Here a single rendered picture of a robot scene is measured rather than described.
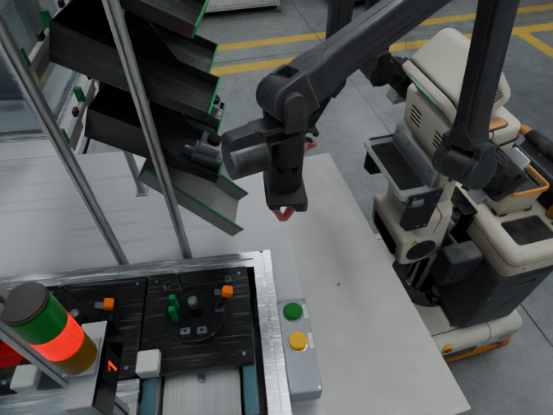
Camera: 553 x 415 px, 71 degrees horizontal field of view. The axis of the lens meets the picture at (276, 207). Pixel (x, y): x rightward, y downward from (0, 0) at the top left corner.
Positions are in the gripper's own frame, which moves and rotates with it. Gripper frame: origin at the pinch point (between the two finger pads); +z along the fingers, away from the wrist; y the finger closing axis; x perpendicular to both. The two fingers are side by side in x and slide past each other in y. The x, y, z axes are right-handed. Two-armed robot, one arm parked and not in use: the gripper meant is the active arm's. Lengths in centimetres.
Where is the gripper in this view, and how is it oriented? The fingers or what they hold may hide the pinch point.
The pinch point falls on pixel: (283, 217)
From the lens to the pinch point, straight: 72.8
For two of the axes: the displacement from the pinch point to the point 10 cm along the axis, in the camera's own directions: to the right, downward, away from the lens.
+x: 9.9, -0.7, 0.9
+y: 1.1, 7.3, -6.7
